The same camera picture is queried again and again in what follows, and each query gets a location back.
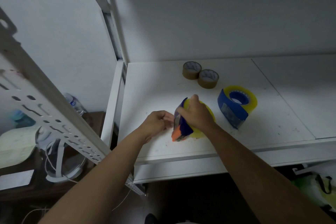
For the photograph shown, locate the white cable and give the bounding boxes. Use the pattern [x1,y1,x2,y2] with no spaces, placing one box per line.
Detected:
[21,188,132,224]

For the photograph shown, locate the orange and blue tape dispenser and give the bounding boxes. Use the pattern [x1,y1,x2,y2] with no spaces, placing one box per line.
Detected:
[171,97,194,142]

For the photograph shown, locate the blue bag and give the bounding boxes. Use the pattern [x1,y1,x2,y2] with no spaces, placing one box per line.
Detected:
[10,110,36,128]

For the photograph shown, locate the white card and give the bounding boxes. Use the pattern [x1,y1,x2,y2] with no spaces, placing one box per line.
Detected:
[0,170,35,191]

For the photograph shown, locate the white crumpled cloth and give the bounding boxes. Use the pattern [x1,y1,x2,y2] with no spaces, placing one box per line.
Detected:
[35,126,54,148]

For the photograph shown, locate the black shoe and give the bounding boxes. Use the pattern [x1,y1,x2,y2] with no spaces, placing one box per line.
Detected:
[144,213,159,224]

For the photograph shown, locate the person's right hand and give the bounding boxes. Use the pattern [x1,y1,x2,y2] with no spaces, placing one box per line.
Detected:
[176,94,217,134]

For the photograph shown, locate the green yellow bag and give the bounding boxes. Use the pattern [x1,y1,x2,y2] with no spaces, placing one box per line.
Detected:
[291,173,336,211]

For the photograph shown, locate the person's right forearm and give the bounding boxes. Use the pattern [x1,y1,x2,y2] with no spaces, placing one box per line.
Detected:
[206,122,336,224]

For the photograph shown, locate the person's left forearm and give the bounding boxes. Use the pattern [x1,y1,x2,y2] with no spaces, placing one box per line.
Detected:
[38,129,147,224]

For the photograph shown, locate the person's left hand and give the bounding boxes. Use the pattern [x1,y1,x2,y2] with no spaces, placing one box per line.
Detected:
[138,110,175,143]

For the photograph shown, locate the large brown tape roll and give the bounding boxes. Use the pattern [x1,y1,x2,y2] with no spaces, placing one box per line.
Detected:
[197,69,220,89]

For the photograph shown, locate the clear plastic water bottle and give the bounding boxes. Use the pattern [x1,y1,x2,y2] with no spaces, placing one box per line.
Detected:
[64,93,86,117]

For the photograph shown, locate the white metal shelf rack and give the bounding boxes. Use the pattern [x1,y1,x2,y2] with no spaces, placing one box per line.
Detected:
[0,0,336,196]

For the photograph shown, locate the cream paper sheet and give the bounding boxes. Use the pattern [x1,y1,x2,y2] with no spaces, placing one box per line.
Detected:
[0,126,40,169]

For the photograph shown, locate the yellow tape roll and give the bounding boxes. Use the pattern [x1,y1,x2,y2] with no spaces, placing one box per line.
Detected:
[223,85,258,114]
[183,98,216,139]

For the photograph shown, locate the small brown tape roll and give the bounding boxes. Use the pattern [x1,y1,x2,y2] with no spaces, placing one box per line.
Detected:
[182,61,203,80]

